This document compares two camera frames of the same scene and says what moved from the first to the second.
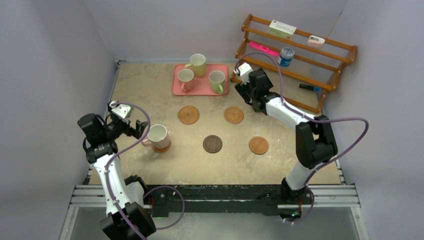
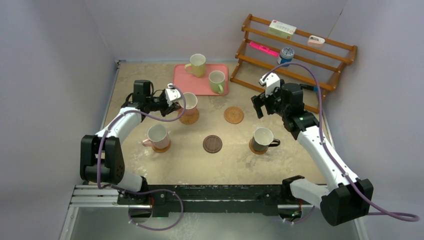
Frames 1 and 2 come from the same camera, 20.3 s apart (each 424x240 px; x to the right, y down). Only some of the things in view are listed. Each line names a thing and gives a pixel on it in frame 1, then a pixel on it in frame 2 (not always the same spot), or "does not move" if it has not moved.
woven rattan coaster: [188, 114] does not move
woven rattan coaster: [234, 114] does not move
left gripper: [136, 131] to [169, 106]
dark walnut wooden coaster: [212, 144] does not move
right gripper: [243, 88] to [265, 98]
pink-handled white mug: [157, 138] does not move
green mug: [216, 78] does not move
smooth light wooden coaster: [162, 150] does not move
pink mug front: [185, 77] to [191, 103]
